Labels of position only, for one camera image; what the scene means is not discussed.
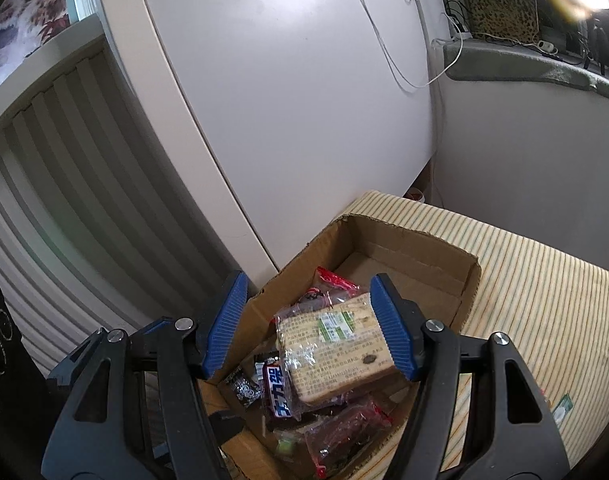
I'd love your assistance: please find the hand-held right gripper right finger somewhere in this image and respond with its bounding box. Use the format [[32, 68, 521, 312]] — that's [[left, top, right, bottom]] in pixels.
[[369, 273, 571, 480]]

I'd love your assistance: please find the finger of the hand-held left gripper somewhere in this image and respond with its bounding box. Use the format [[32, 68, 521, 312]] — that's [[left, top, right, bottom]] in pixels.
[[209, 406, 246, 439]]

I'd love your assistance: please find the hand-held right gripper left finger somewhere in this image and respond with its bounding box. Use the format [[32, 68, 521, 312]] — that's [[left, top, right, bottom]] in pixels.
[[40, 270, 248, 480]]

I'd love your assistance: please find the black and white candy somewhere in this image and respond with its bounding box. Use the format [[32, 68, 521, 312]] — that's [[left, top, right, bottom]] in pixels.
[[224, 366, 263, 405]]

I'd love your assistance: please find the brown chocolate bar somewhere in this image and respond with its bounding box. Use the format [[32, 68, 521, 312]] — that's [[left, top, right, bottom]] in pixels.
[[254, 352, 303, 424]]

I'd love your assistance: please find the brown cardboard box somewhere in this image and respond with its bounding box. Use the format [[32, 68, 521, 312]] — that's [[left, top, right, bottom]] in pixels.
[[212, 214, 481, 480]]

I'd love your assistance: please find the green candy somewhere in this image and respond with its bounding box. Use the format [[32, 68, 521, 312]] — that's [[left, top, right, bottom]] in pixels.
[[274, 435, 300, 459]]

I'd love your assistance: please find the tan cracker pack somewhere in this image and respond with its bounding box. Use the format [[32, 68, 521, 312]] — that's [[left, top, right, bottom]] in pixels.
[[274, 292, 398, 406]]

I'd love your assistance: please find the clear red-edged snack packet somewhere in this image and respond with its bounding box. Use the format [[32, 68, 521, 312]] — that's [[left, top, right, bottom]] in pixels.
[[302, 395, 393, 480], [297, 266, 361, 312]]

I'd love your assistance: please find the small green white packet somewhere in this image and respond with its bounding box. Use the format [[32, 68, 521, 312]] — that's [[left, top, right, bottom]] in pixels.
[[551, 394, 575, 424]]

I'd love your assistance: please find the grey ribbed panel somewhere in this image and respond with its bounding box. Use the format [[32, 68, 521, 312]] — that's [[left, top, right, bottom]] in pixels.
[[0, 50, 258, 363]]

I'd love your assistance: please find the white wardrobe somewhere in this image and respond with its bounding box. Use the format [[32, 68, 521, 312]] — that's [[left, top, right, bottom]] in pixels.
[[92, 0, 436, 286]]

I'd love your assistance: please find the grey windowsill pad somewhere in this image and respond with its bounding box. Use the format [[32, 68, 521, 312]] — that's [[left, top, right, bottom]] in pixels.
[[441, 37, 609, 107]]

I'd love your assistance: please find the white power strip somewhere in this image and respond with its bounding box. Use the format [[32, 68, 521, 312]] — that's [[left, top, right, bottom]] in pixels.
[[451, 14, 473, 41]]

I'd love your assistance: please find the leopard print cushion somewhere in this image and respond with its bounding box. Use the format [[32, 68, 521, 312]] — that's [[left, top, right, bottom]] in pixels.
[[459, 0, 540, 44]]

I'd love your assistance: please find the floral printed cloth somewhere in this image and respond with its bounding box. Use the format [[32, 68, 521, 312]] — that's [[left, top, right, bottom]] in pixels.
[[0, 0, 81, 102]]

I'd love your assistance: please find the white cable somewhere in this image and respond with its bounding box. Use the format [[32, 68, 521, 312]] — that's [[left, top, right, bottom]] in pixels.
[[343, 0, 466, 94]]

